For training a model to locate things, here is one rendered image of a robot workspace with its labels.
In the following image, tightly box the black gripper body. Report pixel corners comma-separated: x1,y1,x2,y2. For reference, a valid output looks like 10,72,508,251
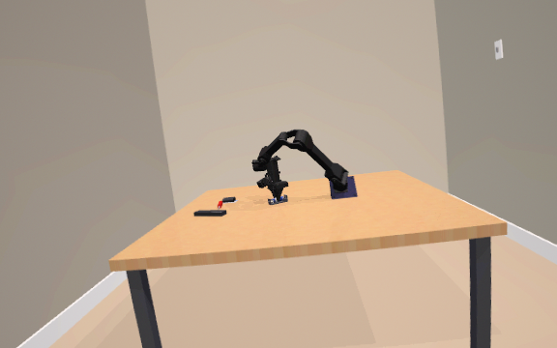
266,170,288,189

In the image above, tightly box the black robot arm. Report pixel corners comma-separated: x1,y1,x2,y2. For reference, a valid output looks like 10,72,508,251
252,130,349,193

